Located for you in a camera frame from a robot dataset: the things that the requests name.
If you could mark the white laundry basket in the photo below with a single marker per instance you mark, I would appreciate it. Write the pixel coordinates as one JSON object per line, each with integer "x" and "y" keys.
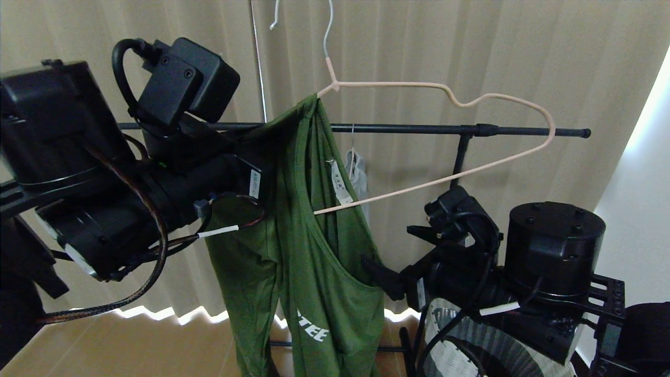
{"x": 471, "y": 340}

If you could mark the black clothes rack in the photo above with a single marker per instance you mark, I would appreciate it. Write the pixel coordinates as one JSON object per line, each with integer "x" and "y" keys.
{"x": 419, "y": 128}

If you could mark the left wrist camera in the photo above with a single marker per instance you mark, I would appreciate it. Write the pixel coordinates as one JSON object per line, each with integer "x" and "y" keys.
{"x": 193, "y": 78}

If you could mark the green printed shirt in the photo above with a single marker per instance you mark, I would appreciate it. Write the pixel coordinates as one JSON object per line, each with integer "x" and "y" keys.
{"x": 314, "y": 272}

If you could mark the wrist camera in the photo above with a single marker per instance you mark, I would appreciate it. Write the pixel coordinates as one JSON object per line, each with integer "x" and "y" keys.
{"x": 460, "y": 214}
{"x": 193, "y": 78}

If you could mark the beige curtain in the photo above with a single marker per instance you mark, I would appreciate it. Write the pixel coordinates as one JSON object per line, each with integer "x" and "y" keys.
{"x": 471, "y": 42}

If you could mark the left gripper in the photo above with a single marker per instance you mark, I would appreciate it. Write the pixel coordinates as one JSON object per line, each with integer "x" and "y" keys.
{"x": 199, "y": 183}

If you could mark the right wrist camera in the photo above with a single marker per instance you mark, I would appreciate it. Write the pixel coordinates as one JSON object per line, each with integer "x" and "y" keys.
{"x": 460, "y": 214}

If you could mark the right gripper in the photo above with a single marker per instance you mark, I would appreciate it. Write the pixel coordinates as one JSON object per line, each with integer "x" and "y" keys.
{"x": 455, "y": 283}

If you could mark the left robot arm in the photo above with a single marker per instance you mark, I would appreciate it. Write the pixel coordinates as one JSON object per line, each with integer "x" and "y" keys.
{"x": 63, "y": 120}

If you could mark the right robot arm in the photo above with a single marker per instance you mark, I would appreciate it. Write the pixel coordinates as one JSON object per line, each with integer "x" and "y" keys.
{"x": 555, "y": 246}

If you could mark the pale grey shorts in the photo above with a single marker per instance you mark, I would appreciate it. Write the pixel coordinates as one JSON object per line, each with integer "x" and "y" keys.
{"x": 360, "y": 175}

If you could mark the pink clothes hanger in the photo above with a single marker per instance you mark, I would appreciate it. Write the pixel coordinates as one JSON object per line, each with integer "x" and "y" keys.
{"x": 392, "y": 83}
{"x": 352, "y": 141}

